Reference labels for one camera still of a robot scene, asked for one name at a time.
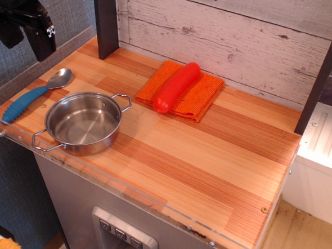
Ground stainless steel pan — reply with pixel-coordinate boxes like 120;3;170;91
32;92;132;156

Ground red toy hot dog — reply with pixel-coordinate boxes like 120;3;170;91
152;63;201;114

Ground grey toy fridge cabinet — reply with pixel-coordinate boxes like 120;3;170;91
35;154;214;249

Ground dark right shelf post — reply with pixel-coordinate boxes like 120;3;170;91
294;42;332;135

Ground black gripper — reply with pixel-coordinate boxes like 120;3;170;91
0;0;56;61

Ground dark left shelf post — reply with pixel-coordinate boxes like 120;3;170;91
94;0;119;60

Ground white toy sink unit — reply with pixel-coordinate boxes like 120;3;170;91
280;38;332;225

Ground dark shelf post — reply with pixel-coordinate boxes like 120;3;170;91
294;42;332;135
94;0;119;60

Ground yellow object at bottom left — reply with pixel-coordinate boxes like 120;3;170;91
0;238;22;249

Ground silver ice dispenser panel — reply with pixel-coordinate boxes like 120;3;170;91
92;206;159;249

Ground clear acrylic guard rail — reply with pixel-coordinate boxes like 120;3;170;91
0;119;267;249

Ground orange folded cloth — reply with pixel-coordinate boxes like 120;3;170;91
136;60;225;122

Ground blue handled metal spoon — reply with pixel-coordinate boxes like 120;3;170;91
2;68;72;123

